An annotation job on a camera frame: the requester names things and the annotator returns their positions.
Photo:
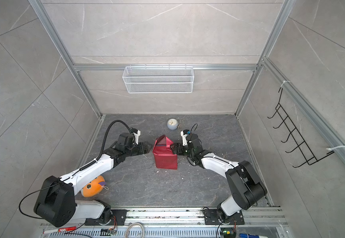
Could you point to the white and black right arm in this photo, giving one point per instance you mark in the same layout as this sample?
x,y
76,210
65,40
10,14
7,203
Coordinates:
x,y
245,184

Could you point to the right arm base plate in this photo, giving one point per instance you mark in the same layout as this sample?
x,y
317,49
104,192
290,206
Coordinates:
x,y
217,217

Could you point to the orange plush toy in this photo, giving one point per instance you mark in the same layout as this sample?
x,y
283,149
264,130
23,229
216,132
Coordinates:
x,y
94,187

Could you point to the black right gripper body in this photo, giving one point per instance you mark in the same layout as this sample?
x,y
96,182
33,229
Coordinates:
x,y
185,150

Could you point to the aluminium front rail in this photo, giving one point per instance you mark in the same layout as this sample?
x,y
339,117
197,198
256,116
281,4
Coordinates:
x,y
184,222

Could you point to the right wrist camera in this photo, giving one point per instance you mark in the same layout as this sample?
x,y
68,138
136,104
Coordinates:
x,y
189,138

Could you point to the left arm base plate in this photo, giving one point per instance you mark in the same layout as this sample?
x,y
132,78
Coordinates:
x,y
117,216

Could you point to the blue and white marker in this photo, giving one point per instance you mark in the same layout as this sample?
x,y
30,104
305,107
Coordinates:
x,y
251,236

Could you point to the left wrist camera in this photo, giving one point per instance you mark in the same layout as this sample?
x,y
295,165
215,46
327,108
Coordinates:
x,y
129,138

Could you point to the dark red wrapping paper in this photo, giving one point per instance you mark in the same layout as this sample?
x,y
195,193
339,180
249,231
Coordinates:
x,y
163,155

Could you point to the white wire mesh basket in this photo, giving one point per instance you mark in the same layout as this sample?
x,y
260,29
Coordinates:
x,y
158,79

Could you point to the red and white marker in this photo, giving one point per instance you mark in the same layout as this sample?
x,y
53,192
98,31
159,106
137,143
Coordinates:
x,y
67,229

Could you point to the small round white clock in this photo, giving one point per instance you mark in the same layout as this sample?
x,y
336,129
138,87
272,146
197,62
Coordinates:
x,y
172,124

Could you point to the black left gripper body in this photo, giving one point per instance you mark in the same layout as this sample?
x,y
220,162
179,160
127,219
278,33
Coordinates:
x,y
135,150

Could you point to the black wire hook rack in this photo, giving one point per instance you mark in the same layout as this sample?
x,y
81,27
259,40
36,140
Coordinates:
x,y
294,134

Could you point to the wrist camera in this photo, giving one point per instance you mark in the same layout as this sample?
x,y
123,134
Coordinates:
x,y
189,138
129,138

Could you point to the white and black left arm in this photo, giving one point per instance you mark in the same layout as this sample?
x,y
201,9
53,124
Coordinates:
x,y
56,202

